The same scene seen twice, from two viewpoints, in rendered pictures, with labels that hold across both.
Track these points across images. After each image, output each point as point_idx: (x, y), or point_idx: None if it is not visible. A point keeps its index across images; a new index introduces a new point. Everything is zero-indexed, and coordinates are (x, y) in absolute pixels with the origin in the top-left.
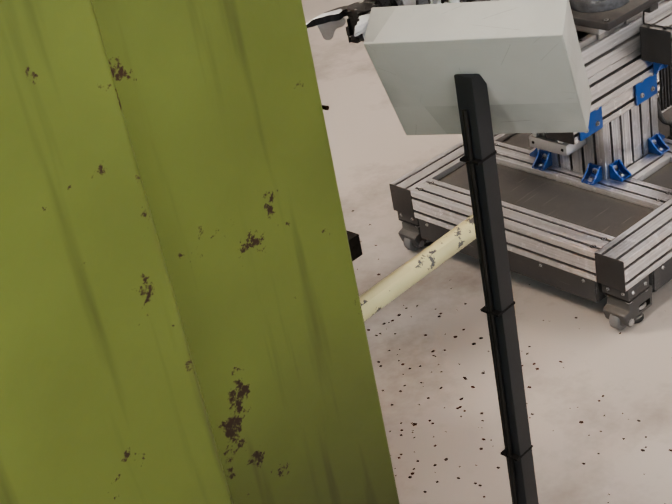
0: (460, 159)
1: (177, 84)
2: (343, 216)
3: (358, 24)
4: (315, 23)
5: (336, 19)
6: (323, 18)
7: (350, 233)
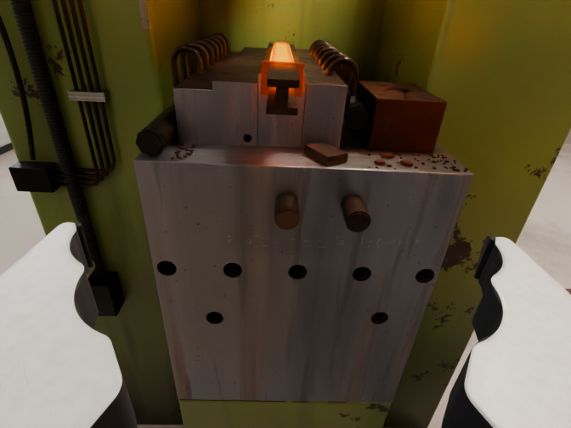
0: None
1: None
2: (6, 127)
3: (53, 249)
4: (484, 271)
5: (451, 393)
6: (486, 292)
7: (19, 166)
